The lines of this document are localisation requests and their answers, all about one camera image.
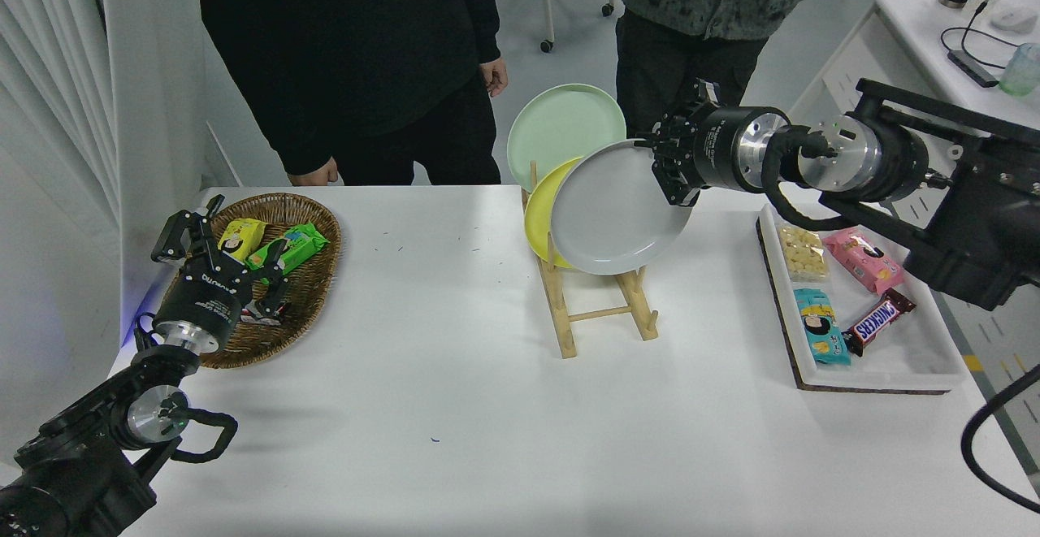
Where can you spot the green snack packet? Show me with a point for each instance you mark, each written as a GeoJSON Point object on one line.
{"type": "Point", "coordinates": [301, 244]}

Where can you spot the translucent green cup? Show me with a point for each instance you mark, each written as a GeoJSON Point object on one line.
{"type": "Point", "coordinates": [1022, 72]}

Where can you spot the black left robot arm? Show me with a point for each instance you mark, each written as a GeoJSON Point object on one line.
{"type": "Point", "coordinates": [81, 456]}

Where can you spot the clear bag of nuts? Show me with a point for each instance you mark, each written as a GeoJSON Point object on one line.
{"type": "Point", "coordinates": [803, 253]}

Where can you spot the red white snack bar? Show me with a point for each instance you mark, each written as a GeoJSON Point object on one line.
{"type": "Point", "coordinates": [250, 317]}

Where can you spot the person's left forearm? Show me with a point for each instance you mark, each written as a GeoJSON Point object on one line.
{"type": "Point", "coordinates": [483, 33]}

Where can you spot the brown Snickers bar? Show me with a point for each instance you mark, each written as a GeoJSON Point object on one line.
{"type": "Point", "coordinates": [879, 322]}

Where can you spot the pink snack packet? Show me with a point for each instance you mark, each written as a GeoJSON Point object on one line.
{"type": "Point", "coordinates": [863, 259]}

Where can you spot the white side desk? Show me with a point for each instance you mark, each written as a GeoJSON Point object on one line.
{"type": "Point", "coordinates": [918, 9]}

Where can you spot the wooden plate rack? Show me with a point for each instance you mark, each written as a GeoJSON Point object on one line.
{"type": "Point", "coordinates": [561, 318]}

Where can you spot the person's right forearm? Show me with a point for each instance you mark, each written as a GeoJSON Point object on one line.
{"type": "Point", "coordinates": [292, 143]}

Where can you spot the person's left hand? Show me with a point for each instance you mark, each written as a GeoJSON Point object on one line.
{"type": "Point", "coordinates": [496, 78]}

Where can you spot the blue snack packet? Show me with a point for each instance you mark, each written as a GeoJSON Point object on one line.
{"type": "Point", "coordinates": [821, 327]}

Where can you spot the grey plate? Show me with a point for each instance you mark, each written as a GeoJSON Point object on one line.
{"type": "Point", "coordinates": [609, 212]}

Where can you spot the brown wicker basket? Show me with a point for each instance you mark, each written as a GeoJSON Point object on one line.
{"type": "Point", "coordinates": [309, 309]}

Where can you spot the white plastic tray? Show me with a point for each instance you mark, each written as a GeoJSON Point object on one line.
{"type": "Point", "coordinates": [910, 350]}

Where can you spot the white pillar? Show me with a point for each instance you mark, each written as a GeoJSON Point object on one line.
{"type": "Point", "coordinates": [154, 74]}

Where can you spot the yellow plate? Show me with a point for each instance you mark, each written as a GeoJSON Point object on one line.
{"type": "Point", "coordinates": [540, 220]}

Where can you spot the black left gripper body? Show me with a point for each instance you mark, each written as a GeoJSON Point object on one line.
{"type": "Point", "coordinates": [203, 297]}

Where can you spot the white curtain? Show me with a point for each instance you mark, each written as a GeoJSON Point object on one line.
{"type": "Point", "coordinates": [41, 114]}

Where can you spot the white computer mouse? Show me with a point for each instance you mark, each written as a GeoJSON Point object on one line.
{"type": "Point", "coordinates": [1014, 20]}

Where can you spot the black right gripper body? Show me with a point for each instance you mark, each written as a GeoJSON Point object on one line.
{"type": "Point", "coordinates": [715, 147]}

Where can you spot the person's right hand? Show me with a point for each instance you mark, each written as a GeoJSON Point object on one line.
{"type": "Point", "coordinates": [317, 175]}

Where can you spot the pale green plate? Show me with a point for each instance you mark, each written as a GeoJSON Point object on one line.
{"type": "Point", "coordinates": [561, 127]}

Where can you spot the yellow snack packet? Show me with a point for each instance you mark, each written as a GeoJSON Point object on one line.
{"type": "Point", "coordinates": [242, 238]}

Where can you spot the black usb hub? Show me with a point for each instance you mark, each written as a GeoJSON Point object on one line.
{"type": "Point", "coordinates": [973, 68]}

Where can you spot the person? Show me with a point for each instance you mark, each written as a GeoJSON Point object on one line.
{"type": "Point", "coordinates": [349, 49]}
{"type": "Point", "coordinates": [682, 49]}

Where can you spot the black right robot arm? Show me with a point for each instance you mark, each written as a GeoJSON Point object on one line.
{"type": "Point", "coordinates": [991, 196]}

